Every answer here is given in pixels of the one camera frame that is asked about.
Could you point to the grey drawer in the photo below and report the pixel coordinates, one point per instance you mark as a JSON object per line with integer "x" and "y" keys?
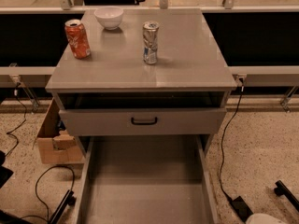
{"x": 159, "y": 179}
{"x": 98, "y": 122}

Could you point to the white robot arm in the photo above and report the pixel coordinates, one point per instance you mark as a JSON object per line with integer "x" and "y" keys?
{"x": 263, "y": 219}

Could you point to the grey drawer cabinet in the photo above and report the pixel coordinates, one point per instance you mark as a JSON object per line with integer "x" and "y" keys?
{"x": 190, "y": 71}

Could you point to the grey top drawer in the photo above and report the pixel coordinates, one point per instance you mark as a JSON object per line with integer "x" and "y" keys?
{"x": 98, "y": 122}

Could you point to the crushed silver can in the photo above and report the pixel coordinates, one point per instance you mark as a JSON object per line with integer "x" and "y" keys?
{"x": 150, "y": 39}

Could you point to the orange soda can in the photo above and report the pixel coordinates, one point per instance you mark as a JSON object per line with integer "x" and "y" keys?
{"x": 77, "y": 38}

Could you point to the white bowl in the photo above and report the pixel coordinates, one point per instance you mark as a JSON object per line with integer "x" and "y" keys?
{"x": 109, "y": 17}

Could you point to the cardboard box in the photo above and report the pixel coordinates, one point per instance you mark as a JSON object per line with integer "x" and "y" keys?
{"x": 55, "y": 144}

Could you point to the black bar left floor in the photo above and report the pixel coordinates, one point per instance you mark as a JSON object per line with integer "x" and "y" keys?
{"x": 68, "y": 199}

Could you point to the black bar floor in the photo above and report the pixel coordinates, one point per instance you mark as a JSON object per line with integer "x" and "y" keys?
{"x": 68, "y": 199}
{"x": 282, "y": 190}

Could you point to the black bar right floor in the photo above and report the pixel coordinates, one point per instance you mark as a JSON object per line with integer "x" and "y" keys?
{"x": 282, "y": 190}

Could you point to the metal railing frame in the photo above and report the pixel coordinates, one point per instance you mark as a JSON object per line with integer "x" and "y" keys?
{"x": 258, "y": 76}

